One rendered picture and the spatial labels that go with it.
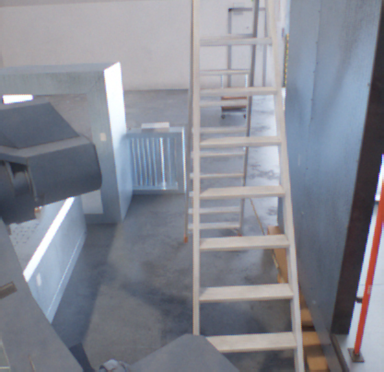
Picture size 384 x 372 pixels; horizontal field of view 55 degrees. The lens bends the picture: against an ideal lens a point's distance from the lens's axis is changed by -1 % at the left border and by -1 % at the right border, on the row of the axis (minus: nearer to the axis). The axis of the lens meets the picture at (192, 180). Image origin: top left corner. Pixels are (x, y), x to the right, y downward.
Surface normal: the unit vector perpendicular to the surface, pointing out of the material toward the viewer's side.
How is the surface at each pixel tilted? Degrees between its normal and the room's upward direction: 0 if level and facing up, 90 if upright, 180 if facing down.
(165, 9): 90
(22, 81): 90
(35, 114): 55
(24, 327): 33
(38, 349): 18
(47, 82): 90
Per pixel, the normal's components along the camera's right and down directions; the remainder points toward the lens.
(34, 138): 0.47, -0.27
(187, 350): -0.03, -0.91
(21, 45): -0.03, 0.40
